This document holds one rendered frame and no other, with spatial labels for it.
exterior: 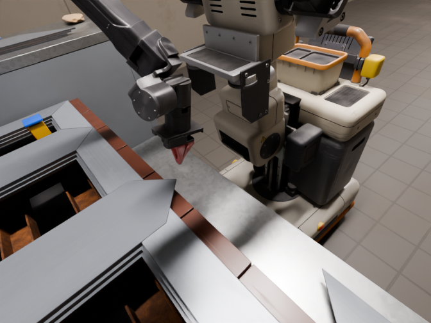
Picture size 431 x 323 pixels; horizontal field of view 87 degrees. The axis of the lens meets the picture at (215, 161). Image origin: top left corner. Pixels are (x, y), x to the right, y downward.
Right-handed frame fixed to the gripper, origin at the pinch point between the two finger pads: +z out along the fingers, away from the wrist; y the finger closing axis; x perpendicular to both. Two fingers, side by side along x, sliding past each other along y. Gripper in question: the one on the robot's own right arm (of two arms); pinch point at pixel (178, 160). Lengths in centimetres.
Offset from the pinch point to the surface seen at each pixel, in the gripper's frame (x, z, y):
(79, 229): 2.9, 10.5, -24.4
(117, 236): -5.3, 9.0, -18.9
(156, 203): -3.9, 6.5, -8.8
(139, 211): -2.8, 7.5, -12.6
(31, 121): 58, 7, -24
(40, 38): 91, -15, -9
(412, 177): -40, 52, 156
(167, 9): 267, -22, 158
